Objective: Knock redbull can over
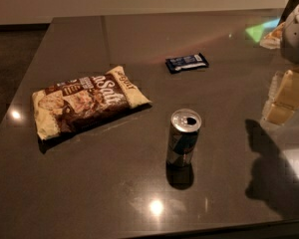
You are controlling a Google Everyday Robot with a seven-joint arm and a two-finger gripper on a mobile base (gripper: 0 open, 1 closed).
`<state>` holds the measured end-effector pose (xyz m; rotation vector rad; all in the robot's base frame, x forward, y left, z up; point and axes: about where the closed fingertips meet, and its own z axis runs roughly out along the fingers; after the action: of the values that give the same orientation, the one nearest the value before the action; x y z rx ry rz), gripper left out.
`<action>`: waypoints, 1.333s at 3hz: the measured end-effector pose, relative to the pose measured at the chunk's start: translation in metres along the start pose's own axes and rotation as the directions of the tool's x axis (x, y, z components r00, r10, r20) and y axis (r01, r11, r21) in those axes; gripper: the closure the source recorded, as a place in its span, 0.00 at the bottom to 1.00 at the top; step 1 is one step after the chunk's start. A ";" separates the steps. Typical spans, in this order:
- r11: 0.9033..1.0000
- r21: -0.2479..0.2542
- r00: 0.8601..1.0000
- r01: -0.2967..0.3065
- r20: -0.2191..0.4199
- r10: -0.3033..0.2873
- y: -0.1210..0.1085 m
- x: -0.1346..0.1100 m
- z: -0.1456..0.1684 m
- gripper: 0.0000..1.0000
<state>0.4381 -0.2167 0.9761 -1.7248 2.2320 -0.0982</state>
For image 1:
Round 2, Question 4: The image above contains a brown white snack bag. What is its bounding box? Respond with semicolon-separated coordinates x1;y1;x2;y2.
32;66;150;140

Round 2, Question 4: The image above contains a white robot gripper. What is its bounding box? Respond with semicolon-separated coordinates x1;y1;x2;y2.
262;4;299;124

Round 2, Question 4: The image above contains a dark blue candy bar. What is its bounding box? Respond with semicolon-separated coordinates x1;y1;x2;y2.
165;53;209;74

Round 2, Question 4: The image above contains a silver blue redbull can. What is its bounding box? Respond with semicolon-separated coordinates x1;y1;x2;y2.
166;109;201;167

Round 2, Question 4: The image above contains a yellow snack wrapper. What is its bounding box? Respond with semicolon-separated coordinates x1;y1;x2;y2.
260;23;285;50

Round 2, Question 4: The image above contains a dark object at table edge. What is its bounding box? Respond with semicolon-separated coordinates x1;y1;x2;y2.
278;0;299;24

